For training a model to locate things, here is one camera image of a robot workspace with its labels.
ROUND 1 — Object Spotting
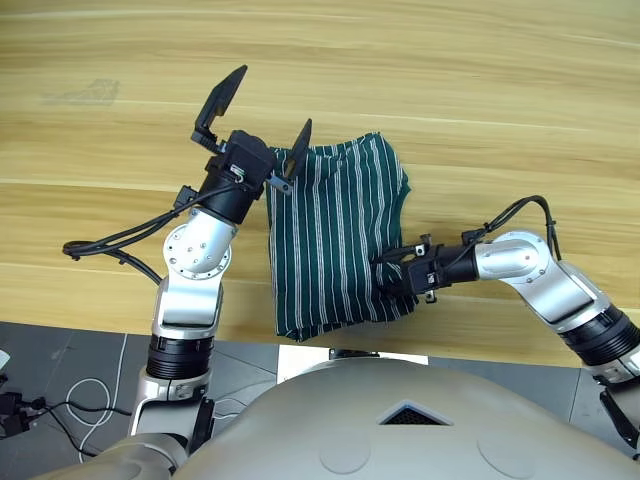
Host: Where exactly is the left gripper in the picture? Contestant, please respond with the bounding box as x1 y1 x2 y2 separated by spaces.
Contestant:
191 64 314 226

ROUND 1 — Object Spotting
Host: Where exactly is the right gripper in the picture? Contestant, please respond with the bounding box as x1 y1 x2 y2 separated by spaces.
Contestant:
373 233 480 305

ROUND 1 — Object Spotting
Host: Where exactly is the green striped T-shirt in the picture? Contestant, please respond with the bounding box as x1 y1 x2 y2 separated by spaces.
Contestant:
264 130 419 343

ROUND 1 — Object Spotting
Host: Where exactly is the robot body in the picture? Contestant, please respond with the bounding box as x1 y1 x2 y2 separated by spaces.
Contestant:
29 348 640 480

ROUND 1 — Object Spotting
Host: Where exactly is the black connector box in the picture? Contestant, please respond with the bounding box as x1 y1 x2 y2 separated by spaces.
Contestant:
0 392 32 441

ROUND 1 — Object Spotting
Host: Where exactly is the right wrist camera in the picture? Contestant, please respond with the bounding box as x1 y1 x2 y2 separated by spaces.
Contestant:
406 255 442 297

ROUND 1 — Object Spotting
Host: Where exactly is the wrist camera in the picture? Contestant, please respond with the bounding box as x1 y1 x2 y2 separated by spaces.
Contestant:
406 255 442 297
221 129 277 200

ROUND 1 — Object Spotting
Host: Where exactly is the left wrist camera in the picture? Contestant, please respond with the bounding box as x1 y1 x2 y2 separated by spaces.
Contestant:
221 129 277 200

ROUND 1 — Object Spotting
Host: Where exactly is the white cable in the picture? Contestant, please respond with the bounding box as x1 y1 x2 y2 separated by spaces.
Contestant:
64 333 132 466

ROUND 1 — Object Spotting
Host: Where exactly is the thin black cable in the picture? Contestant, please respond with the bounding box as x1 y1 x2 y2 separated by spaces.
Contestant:
19 397 132 459

